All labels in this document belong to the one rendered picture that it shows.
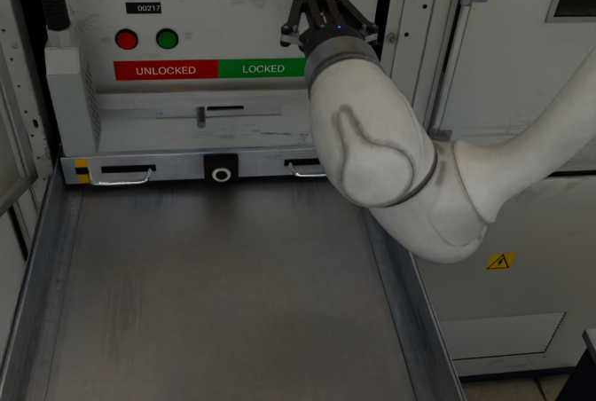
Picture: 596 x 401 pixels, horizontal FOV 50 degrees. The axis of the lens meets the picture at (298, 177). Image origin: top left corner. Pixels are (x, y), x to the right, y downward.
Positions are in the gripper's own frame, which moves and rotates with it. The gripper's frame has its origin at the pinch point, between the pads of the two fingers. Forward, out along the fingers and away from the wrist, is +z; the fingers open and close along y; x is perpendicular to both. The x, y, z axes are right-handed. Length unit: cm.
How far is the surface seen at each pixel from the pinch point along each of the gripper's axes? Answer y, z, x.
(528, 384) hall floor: 73, 5, -123
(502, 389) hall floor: 65, 4, -123
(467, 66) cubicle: 28.8, 5.4, -16.2
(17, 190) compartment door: -49, 2, -37
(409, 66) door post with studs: 19.0, 7.4, -17.0
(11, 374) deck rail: -42, -37, -33
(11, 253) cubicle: -55, 6, -56
